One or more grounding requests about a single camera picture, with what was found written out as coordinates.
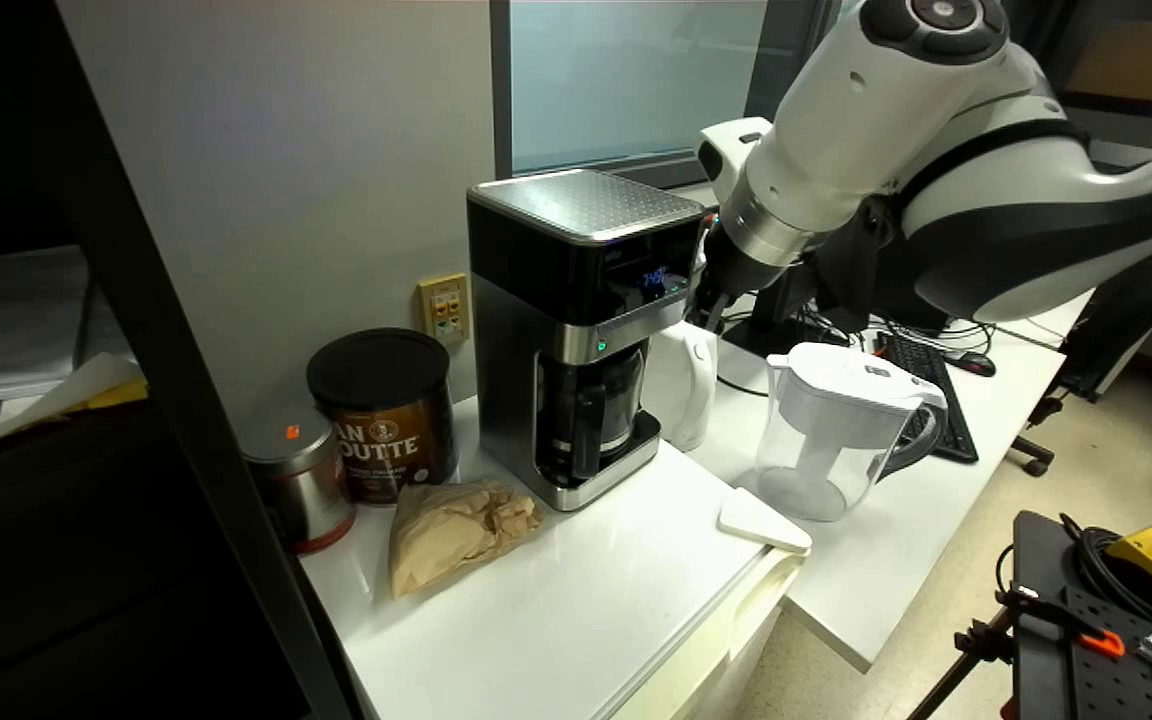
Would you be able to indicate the black vertical frame post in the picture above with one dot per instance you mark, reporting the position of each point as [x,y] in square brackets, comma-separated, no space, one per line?
[197,400]

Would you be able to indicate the brown coffee can black lid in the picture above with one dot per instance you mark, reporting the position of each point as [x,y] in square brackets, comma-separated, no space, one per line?
[380,414]

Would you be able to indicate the black pegboard work cart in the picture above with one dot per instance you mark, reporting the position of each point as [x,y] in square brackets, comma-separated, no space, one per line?
[1110,643]

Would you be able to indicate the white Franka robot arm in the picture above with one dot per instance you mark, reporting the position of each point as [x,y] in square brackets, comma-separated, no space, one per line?
[978,145]

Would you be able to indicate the black steel coffee machine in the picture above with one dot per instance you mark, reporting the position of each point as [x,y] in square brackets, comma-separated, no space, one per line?
[579,323]

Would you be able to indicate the stack of white papers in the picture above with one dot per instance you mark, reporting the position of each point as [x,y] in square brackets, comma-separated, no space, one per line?
[20,361]

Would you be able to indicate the black computer mouse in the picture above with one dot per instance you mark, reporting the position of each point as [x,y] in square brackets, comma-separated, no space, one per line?
[973,361]

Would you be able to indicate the window with dark frame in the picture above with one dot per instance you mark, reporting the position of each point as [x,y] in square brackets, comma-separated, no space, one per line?
[628,81]

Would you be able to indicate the black computer keyboard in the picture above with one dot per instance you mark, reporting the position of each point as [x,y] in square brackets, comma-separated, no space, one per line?
[936,400]

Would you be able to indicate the white folded paper wedge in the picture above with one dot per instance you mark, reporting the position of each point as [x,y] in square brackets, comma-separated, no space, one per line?
[760,522]

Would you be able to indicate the beige wall outlet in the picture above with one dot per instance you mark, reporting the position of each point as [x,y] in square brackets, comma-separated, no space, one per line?
[443,304]

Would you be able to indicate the small glass jar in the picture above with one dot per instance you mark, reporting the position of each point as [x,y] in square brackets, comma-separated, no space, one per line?
[297,486]

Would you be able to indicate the white water filter pitcher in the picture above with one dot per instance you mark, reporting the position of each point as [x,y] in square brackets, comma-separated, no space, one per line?
[835,427]

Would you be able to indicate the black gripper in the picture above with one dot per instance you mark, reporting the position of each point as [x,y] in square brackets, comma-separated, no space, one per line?
[732,272]

